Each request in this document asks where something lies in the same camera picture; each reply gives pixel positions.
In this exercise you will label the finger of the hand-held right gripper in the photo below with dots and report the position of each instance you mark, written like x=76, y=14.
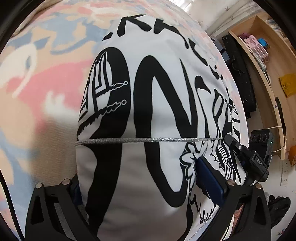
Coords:
x=238, y=148

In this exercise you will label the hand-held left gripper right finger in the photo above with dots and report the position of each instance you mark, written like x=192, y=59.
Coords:
x=210, y=178

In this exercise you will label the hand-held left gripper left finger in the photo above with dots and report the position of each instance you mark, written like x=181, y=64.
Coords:
x=75, y=194

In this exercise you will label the black and white printed jacket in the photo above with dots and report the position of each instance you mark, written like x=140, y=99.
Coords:
x=143, y=104

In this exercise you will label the yellow bag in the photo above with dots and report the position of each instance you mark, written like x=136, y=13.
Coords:
x=289, y=85

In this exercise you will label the black bag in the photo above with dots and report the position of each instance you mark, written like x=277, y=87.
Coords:
x=241, y=76

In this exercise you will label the wooden bookshelf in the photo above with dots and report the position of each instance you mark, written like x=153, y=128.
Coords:
x=272, y=69

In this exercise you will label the pink storage boxes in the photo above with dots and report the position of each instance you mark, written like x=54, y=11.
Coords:
x=254, y=47

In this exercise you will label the blue and white box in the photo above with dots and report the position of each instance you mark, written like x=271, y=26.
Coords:
x=219, y=47

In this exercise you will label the small blue box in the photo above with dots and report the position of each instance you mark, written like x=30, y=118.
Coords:
x=262, y=42

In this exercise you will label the bed with pastel sheet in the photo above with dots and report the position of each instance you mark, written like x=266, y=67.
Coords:
x=46, y=69

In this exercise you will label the white floral sheer curtain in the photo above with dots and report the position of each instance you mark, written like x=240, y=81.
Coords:
x=215, y=11

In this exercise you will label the white wall socket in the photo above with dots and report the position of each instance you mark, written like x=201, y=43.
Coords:
x=285, y=173

